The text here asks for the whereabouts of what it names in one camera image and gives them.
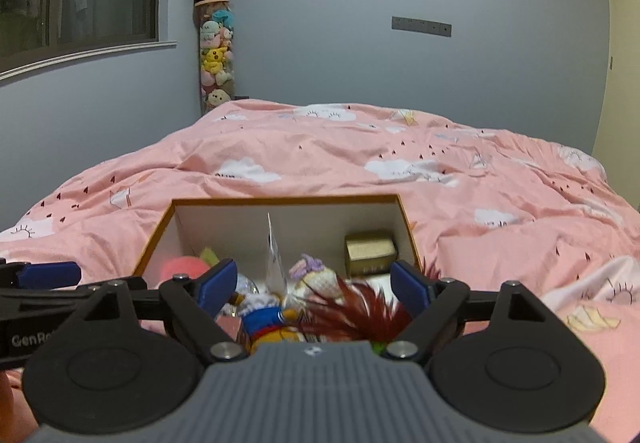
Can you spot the clear tube of plush toys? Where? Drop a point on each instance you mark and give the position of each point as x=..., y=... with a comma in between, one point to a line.
x=216, y=63

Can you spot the red feather toy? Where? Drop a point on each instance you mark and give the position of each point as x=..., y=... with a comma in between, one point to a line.
x=360, y=313

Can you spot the gold small box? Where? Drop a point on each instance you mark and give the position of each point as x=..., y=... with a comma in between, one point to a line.
x=370, y=250

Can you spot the pink fabric pouch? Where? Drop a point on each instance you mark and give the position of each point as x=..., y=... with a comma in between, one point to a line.
x=229, y=327

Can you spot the shiny silver packet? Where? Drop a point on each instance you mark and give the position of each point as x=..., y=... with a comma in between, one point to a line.
x=275, y=258

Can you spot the white door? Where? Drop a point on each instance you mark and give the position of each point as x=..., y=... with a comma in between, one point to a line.
x=620, y=58

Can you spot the orange cardboard box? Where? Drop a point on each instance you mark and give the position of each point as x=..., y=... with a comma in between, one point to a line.
x=225, y=228

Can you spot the crochet ice cream doll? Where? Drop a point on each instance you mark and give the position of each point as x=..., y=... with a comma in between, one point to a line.
x=320, y=280

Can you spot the grey wall outlet strip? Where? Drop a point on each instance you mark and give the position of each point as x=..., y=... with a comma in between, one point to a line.
x=421, y=26

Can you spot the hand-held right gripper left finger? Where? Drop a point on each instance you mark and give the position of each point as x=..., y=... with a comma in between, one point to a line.
x=217, y=285

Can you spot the clear plastic ball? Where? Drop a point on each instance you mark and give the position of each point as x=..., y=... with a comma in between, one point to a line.
x=246, y=287

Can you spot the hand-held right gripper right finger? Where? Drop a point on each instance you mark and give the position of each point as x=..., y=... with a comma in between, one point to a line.
x=410, y=285

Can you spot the blue yellow knit doll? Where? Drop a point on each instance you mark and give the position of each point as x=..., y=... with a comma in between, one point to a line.
x=267, y=323

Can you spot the pink printed blanket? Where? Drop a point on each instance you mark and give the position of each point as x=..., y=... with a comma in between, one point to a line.
x=350, y=163

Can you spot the person's left hand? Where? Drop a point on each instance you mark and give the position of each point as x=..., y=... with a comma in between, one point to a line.
x=11, y=408

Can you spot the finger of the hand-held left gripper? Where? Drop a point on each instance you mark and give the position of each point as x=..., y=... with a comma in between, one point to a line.
x=40, y=304
x=47, y=274

